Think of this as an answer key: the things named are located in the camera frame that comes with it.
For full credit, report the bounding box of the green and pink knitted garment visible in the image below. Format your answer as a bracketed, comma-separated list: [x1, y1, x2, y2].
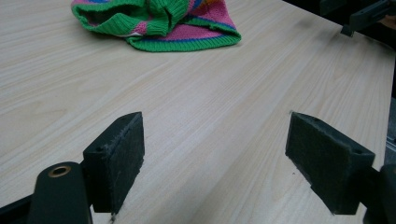
[70, 0, 243, 53]

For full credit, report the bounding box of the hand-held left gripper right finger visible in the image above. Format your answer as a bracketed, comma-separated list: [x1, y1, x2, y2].
[285, 111, 376, 216]

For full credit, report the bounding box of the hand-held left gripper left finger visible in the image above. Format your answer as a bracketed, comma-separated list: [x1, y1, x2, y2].
[81, 111, 146, 215]

